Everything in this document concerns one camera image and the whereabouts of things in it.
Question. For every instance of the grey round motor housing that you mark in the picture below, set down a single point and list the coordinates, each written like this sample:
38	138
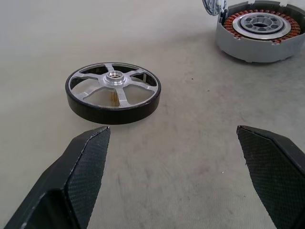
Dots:
238	50

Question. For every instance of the spoked silver rotor black rim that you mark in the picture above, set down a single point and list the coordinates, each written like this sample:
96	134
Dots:
78	107

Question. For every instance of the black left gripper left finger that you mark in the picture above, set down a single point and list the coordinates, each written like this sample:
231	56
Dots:
71	181

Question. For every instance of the grey round housing lid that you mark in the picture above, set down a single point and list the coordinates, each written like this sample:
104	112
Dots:
212	6

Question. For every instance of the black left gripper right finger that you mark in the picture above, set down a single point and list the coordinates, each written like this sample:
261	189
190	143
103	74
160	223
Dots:
274	176

